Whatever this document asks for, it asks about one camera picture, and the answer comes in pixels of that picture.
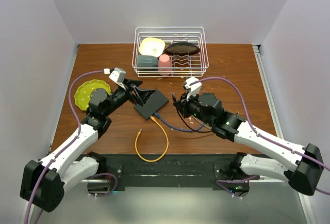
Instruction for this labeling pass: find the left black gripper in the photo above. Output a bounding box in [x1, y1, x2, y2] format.
[104, 78, 155, 117]

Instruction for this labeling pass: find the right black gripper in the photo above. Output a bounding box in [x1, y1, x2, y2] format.
[174, 89, 214, 127]

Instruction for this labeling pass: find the black ethernet cable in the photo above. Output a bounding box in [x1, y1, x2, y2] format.
[171, 92, 215, 134]

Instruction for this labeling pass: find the black network switch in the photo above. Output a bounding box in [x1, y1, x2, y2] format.
[134, 89, 169, 120]

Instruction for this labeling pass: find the blue ethernet cable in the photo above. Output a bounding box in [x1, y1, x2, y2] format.
[155, 113, 207, 133]

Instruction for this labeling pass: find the yellow ethernet cable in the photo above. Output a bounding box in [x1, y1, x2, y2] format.
[135, 116, 170, 163]

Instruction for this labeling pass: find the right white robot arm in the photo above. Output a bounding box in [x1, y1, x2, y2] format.
[172, 93, 324, 196]

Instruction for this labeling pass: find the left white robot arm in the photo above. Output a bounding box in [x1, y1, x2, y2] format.
[20, 79, 160, 212]

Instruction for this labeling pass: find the teal square cup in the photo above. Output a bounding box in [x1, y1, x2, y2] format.
[136, 55, 158, 68]

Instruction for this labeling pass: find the pink cup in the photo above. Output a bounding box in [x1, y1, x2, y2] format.
[158, 54, 172, 76]

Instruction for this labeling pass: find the yellow square bowl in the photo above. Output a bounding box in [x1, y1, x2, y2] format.
[139, 37, 166, 57]

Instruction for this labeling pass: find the dark brown plate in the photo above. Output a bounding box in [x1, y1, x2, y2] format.
[163, 42, 201, 56]

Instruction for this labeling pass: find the green polka dot plate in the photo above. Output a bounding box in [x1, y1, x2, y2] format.
[74, 79, 111, 111]

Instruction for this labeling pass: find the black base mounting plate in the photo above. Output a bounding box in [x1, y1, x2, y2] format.
[85, 153, 250, 194]

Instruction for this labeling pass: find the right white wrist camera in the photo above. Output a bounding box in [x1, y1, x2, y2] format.
[183, 76, 202, 101]

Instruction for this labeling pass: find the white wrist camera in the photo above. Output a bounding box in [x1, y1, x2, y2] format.
[109, 68, 126, 89]
[183, 76, 202, 101]

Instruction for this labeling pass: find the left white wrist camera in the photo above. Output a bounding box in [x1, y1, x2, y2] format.
[109, 68, 126, 89]

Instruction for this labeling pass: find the white wire dish rack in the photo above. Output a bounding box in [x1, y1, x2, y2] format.
[131, 26, 209, 77]

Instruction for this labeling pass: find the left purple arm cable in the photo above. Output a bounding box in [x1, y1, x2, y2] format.
[25, 68, 118, 224]

